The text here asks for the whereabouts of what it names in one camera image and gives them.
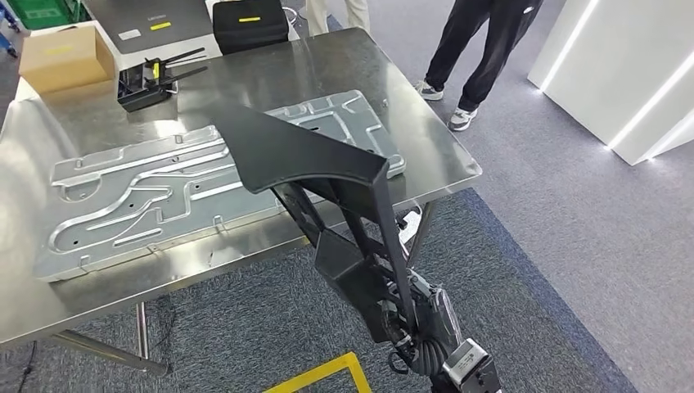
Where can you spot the black bag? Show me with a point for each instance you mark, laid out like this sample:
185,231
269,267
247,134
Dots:
249,30

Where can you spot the grey flat case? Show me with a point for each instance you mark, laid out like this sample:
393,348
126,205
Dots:
162,16

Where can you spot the stamped metal plate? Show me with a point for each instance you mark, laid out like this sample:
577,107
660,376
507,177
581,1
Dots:
135,206

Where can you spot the green plastic crate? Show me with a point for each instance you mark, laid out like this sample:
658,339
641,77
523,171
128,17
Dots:
43,11

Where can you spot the cardboard box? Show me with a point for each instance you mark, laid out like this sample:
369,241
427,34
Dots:
65,59

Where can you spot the black router with antennas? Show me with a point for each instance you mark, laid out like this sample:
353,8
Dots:
141,92

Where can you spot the stainless steel workbench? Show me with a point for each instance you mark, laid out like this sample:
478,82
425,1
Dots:
298,70

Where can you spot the white lit counter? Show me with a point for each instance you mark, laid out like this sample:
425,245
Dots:
607,65

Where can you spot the white power strip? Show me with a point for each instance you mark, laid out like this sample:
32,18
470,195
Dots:
412,225

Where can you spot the black plastic panel part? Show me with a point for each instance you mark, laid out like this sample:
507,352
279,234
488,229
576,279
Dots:
287,152

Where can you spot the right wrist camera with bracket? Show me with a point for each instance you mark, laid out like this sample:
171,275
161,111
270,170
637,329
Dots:
466,363

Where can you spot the person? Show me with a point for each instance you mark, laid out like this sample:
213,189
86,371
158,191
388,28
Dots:
482,49
336,13

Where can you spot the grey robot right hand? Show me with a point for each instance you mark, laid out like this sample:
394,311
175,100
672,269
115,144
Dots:
447,317

